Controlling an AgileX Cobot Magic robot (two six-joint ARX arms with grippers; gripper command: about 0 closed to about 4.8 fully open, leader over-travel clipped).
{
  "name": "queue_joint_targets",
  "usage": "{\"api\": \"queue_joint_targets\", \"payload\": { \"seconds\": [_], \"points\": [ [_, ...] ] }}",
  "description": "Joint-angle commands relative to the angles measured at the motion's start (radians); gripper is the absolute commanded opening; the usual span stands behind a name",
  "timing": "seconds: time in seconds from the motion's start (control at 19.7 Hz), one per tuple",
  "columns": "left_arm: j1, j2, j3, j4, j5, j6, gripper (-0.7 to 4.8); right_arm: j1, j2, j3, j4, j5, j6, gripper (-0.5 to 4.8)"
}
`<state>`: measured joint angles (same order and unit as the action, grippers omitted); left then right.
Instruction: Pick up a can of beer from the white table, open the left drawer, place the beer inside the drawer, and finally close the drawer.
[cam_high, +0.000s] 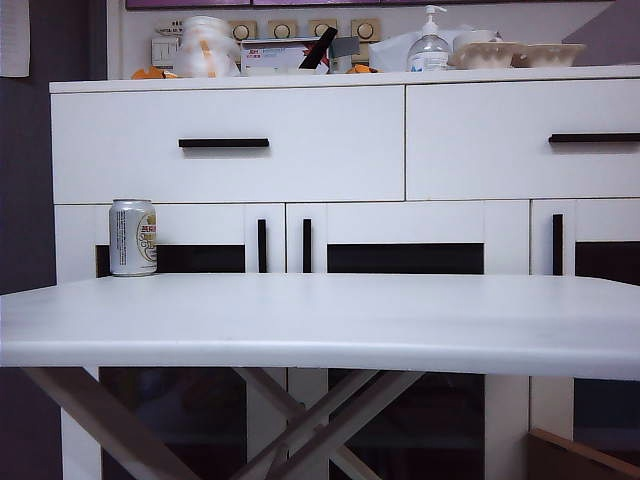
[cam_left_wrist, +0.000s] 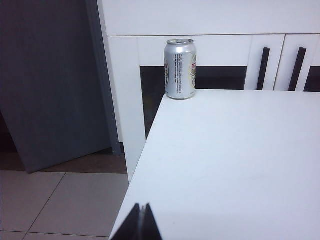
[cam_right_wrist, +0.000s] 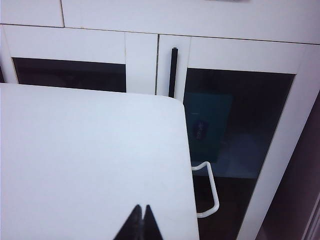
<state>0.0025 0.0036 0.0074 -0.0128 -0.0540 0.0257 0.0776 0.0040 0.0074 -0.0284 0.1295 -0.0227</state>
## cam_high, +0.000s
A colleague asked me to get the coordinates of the white box red print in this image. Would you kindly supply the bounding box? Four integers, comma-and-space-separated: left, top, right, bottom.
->
239, 38, 331, 77

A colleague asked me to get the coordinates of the silver gold beer can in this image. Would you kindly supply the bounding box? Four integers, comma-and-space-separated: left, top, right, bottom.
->
108, 198, 159, 278

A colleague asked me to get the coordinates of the black vertical door handle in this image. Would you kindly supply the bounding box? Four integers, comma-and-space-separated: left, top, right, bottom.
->
257, 218, 268, 274
302, 218, 313, 274
552, 213, 564, 276

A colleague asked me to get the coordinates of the white drawer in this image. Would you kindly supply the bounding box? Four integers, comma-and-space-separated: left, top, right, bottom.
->
405, 79, 640, 202
50, 85, 406, 205

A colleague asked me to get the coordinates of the white glass-panel cabinet door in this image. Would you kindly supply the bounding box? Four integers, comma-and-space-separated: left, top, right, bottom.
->
53, 202, 286, 480
285, 200, 530, 480
530, 198, 640, 451

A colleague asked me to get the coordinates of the clear pump sanitiser bottle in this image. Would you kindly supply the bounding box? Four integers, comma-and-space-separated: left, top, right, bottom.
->
407, 4, 450, 72

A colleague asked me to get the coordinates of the white wall switch panel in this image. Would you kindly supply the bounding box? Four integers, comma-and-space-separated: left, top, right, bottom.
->
151, 37, 181, 67

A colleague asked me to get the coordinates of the white paper sheet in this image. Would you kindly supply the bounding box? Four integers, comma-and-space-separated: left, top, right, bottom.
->
0, 0, 32, 79

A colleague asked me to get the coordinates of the brown cardboard board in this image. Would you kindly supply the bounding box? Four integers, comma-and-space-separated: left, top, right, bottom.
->
524, 427, 640, 480

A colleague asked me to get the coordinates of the black drawer handle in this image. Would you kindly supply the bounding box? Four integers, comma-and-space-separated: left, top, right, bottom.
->
178, 137, 272, 150
548, 132, 640, 145

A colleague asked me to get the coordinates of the white bowl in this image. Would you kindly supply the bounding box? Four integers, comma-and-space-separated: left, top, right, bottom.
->
452, 29, 504, 51

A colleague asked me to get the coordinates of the black flat bar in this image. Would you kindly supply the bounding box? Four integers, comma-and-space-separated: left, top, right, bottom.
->
298, 27, 339, 71

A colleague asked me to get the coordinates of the small grey box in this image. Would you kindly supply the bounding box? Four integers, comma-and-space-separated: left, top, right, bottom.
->
328, 37, 360, 74

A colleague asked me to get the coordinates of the white sideboard cabinet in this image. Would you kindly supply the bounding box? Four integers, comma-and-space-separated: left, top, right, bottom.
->
48, 64, 640, 480

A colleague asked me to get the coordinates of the clear bag of cups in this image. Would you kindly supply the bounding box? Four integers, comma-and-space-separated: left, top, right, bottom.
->
174, 14, 242, 79

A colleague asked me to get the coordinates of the white folding table leg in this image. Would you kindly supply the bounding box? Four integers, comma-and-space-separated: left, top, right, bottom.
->
19, 367, 201, 480
232, 369, 426, 480
232, 367, 384, 480

